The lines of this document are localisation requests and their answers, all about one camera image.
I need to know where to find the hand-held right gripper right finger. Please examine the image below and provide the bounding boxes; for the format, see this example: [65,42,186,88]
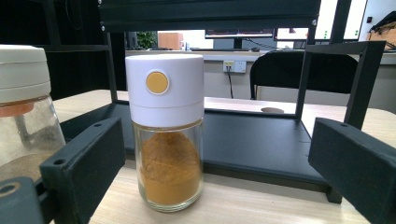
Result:
[307,117,396,224]

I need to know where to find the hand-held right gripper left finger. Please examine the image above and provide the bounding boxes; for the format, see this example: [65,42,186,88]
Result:
[39,117,127,224]

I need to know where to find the white-lid jar with orange powder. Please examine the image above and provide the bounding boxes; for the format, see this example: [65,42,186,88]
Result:
[124,53,205,214]

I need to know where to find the beige-lid jar with tan powder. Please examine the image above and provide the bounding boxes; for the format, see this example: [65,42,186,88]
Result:
[0,44,67,185]

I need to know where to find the black two-tier metal rack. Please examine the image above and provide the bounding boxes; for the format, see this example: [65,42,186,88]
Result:
[60,0,387,204]

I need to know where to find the brown round disc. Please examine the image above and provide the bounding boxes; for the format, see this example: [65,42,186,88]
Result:
[261,106,285,114]

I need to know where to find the black chair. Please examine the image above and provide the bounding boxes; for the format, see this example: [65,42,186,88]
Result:
[249,49,359,101]

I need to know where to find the green plant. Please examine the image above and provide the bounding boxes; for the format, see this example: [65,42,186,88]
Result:
[135,31,158,49]

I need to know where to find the brown wooden cabinet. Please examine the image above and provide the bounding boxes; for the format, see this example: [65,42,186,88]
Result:
[157,32,185,50]

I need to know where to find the black keyboard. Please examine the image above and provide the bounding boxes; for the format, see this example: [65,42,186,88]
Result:
[190,47,250,52]

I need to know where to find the black computer monitor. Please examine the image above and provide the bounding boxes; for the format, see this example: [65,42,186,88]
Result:
[205,28,275,49]

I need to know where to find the black power cable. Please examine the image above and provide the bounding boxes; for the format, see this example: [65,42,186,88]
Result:
[226,66,235,99]

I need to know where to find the white wall socket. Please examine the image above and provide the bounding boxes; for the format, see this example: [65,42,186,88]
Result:
[222,60,248,74]

